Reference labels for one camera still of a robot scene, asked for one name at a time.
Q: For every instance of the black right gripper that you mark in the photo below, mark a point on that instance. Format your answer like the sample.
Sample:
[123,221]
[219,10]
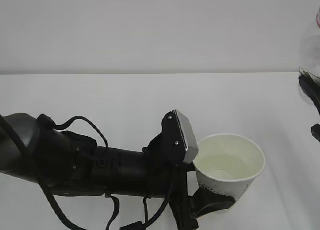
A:
[312,90]

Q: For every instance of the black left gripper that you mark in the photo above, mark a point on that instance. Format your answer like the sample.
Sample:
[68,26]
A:
[166,152]

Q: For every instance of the clear plastic water bottle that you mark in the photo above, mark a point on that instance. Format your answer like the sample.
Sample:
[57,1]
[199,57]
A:
[310,50]

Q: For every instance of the white paper coffee cup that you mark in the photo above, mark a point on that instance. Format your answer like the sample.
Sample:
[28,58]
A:
[228,164]

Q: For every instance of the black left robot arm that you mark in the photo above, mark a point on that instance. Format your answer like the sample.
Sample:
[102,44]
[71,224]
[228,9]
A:
[67,164]

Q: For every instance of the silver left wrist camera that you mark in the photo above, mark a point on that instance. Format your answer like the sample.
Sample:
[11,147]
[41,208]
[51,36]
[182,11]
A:
[188,135]

